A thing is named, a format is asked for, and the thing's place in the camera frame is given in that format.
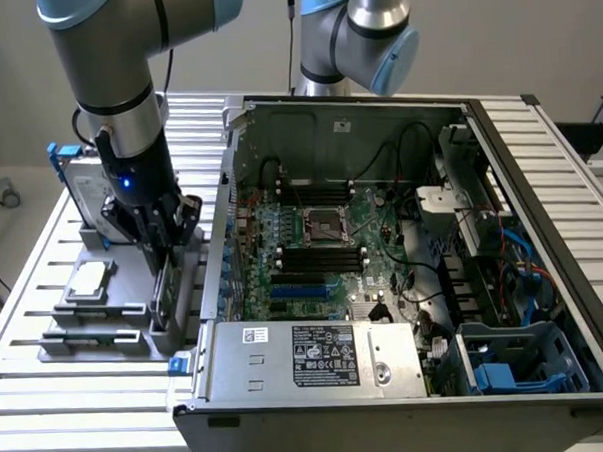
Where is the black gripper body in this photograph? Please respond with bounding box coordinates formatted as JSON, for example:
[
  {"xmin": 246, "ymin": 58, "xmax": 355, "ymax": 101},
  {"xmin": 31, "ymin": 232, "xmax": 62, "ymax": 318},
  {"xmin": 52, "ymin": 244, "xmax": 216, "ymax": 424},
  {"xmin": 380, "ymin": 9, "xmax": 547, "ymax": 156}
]
[{"xmin": 99, "ymin": 133, "xmax": 185, "ymax": 214}]

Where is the grey parts rack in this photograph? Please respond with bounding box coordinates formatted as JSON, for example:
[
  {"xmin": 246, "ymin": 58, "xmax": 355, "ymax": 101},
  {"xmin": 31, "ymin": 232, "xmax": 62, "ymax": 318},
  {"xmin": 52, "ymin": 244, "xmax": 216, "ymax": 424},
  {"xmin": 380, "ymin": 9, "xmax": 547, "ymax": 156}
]
[{"xmin": 30, "ymin": 217, "xmax": 214, "ymax": 369}]

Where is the hard disk with blue caddy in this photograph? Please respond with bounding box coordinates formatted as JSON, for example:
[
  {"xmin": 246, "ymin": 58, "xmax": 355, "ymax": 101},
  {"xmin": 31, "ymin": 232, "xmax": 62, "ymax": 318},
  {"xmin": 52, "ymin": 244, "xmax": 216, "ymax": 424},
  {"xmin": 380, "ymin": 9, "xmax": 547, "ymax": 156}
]
[{"xmin": 47, "ymin": 139, "xmax": 114, "ymax": 249}]

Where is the silver CPU chip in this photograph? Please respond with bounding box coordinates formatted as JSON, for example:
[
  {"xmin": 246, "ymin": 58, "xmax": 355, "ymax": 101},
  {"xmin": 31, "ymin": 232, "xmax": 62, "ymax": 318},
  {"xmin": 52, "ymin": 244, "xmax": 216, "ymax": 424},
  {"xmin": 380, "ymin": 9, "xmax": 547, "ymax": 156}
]
[{"xmin": 65, "ymin": 261, "xmax": 110, "ymax": 297}]

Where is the green RAM stick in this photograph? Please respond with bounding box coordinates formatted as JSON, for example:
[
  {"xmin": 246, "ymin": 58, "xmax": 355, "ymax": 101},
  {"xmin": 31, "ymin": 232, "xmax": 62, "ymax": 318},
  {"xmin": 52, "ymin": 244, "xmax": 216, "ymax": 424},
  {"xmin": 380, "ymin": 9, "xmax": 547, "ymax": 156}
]
[
  {"xmin": 54, "ymin": 303, "xmax": 146, "ymax": 319},
  {"xmin": 43, "ymin": 332, "xmax": 141, "ymax": 349}
]

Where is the black expansion slot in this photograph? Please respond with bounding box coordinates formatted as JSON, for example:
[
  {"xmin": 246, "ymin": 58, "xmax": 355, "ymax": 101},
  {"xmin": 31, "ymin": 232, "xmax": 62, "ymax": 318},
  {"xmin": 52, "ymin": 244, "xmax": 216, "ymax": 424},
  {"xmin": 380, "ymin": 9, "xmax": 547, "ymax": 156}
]
[{"xmin": 270, "ymin": 272, "xmax": 328, "ymax": 288}]

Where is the black RAM slot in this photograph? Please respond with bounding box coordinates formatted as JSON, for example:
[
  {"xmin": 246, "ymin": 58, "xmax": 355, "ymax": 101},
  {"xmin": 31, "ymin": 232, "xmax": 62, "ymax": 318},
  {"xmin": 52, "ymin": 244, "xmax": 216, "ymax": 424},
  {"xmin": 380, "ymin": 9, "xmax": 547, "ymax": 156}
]
[
  {"xmin": 276, "ymin": 190, "xmax": 356, "ymax": 201},
  {"xmin": 277, "ymin": 242, "xmax": 365, "ymax": 255},
  {"xmin": 278, "ymin": 249, "xmax": 366, "ymax": 262},
  {"xmin": 277, "ymin": 181, "xmax": 356, "ymax": 191},
  {"xmin": 277, "ymin": 186, "xmax": 356, "ymax": 196},
  {"xmin": 277, "ymin": 177, "xmax": 356, "ymax": 187},
  {"xmin": 277, "ymin": 255, "xmax": 366, "ymax": 268},
  {"xmin": 277, "ymin": 261, "xmax": 368, "ymax": 275}
]

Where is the blue expansion slot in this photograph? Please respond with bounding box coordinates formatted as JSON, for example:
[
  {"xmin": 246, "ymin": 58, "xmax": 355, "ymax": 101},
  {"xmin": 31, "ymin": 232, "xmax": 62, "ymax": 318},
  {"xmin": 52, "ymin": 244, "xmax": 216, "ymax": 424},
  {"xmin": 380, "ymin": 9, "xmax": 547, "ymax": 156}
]
[{"xmin": 270, "ymin": 283, "xmax": 332, "ymax": 299}]

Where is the CPU socket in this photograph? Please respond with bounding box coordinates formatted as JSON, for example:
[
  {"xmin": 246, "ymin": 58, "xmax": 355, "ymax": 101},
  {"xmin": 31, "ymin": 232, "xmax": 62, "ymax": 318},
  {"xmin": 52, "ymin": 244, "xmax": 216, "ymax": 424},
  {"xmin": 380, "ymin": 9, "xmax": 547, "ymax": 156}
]
[{"xmin": 300, "ymin": 203, "xmax": 352, "ymax": 248}]

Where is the silver power supply unit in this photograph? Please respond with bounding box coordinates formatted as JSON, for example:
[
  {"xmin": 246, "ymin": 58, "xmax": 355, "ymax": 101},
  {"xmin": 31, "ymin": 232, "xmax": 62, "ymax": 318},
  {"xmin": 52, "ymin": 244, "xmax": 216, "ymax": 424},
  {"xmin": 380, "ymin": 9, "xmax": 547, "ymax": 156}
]
[{"xmin": 190, "ymin": 313, "xmax": 430, "ymax": 410}]

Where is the green motherboard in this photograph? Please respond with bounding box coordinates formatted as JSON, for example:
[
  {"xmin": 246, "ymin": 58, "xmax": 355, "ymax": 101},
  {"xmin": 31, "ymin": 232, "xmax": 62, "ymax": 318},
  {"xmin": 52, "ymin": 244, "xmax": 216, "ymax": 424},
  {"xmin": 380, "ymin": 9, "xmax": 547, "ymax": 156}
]
[{"xmin": 229, "ymin": 173, "xmax": 428, "ymax": 335}]

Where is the silver chipset heatsink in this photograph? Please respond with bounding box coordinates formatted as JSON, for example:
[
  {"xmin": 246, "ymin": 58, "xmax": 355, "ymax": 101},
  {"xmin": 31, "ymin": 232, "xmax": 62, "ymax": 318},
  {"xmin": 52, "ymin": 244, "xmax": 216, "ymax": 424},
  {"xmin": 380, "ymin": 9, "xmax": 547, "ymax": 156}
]
[{"xmin": 352, "ymin": 299, "xmax": 406, "ymax": 326}]

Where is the white fan shroud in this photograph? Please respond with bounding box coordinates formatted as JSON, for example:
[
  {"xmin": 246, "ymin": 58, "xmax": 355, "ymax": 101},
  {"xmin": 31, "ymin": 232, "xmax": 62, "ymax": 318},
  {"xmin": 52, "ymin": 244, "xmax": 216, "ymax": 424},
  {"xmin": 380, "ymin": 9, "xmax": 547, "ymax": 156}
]
[{"xmin": 413, "ymin": 181, "xmax": 475, "ymax": 225}]

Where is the black open PC case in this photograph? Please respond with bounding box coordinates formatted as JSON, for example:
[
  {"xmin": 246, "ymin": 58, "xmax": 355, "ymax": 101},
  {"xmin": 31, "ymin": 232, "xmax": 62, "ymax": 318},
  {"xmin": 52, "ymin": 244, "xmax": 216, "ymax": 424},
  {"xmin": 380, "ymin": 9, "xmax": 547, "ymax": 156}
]
[{"xmin": 158, "ymin": 78, "xmax": 603, "ymax": 452}]

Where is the metal drive cage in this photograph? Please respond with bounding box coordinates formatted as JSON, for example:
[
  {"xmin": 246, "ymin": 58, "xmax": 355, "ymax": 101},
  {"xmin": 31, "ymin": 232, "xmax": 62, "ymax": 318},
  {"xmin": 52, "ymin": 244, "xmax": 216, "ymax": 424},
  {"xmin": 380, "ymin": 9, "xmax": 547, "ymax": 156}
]
[{"xmin": 435, "ymin": 120, "xmax": 515, "ymax": 261}]

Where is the blue disk bay latch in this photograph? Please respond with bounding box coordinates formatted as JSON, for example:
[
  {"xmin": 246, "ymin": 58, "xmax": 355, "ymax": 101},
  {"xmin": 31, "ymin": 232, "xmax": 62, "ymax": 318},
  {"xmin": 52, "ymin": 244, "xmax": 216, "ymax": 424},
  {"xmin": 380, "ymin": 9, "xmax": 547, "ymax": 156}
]
[{"xmin": 474, "ymin": 360, "xmax": 516, "ymax": 396}]

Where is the grey disk bay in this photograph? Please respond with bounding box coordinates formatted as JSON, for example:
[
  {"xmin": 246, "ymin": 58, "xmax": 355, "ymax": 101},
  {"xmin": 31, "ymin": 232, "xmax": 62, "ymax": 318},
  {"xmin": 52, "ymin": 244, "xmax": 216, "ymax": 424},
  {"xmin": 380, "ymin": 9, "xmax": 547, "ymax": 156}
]
[{"xmin": 454, "ymin": 317, "xmax": 583, "ymax": 398}]

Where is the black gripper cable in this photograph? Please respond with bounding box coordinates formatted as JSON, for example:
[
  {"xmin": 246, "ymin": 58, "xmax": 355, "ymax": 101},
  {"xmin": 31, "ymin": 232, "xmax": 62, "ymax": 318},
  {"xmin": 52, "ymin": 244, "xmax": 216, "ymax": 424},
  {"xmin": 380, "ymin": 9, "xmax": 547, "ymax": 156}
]
[{"xmin": 68, "ymin": 47, "xmax": 180, "ymax": 163}]

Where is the short black wire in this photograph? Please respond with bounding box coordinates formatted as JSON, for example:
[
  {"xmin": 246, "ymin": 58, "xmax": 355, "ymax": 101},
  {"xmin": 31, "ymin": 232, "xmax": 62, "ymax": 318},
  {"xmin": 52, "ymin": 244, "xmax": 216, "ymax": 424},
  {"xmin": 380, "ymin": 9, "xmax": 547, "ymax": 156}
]
[{"xmin": 257, "ymin": 156, "xmax": 287, "ymax": 190}]

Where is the black hanging cable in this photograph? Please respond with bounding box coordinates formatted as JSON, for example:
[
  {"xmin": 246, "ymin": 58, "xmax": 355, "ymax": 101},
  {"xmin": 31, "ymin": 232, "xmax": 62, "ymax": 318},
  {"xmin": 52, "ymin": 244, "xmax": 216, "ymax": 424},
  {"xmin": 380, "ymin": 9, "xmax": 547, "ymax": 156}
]
[{"xmin": 285, "ymin": 0, "xmax": 300, "ymax": 95}]

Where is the long black looped wire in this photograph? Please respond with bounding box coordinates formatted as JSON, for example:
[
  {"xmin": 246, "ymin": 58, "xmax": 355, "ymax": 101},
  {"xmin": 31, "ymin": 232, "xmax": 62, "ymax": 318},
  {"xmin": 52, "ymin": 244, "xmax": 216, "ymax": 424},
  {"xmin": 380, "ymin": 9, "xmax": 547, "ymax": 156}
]
[{"xmin": 349, "ymin": 120, "xmax": 439, "ymax": 186}]

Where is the blue wire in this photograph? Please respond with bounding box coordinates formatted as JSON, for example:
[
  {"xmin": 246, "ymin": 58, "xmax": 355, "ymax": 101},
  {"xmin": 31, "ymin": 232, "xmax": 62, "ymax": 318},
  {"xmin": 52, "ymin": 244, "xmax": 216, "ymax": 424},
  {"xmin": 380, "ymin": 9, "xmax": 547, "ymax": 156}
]
[{"xmin": 498, "ymin": 214, "xmax": 537, "ymax": 299}]

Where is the red wire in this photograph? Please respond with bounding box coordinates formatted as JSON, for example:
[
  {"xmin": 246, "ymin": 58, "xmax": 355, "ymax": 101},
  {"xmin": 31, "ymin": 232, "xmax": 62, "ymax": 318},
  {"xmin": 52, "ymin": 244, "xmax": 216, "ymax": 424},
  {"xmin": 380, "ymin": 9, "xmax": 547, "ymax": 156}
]
[{"xmin": 527, "ymin": 266, "xmax": 557, "ymax": 298}]

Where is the black metal bracket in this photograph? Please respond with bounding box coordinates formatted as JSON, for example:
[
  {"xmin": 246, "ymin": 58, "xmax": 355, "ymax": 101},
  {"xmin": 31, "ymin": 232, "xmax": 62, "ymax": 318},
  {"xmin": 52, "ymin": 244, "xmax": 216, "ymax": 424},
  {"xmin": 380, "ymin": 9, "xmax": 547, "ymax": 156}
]
[{"xmin": 554, "ymin": 96, "xmax": 603, "ymax": 165}]

